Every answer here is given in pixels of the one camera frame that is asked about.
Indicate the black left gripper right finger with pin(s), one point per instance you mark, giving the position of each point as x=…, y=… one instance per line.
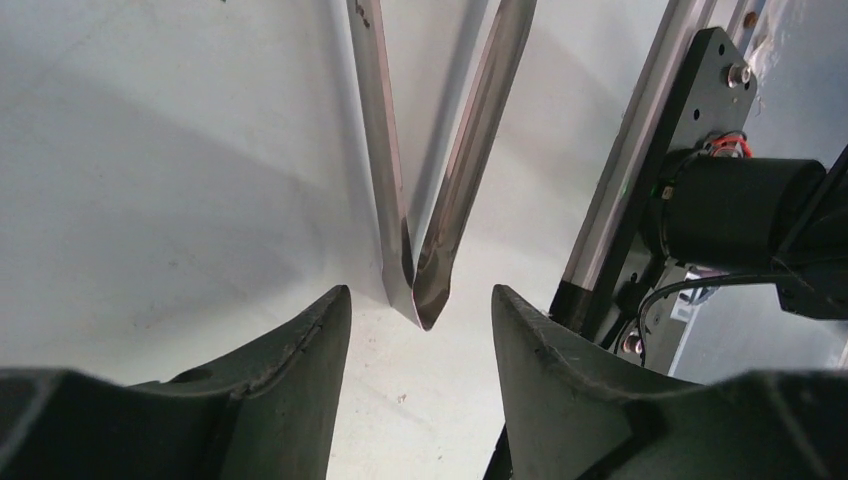
x=576, y=411

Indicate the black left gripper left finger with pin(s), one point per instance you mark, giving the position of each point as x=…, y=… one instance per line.
x=265, y=410

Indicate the black arm base motor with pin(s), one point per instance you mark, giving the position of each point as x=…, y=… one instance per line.
x=777, y=221

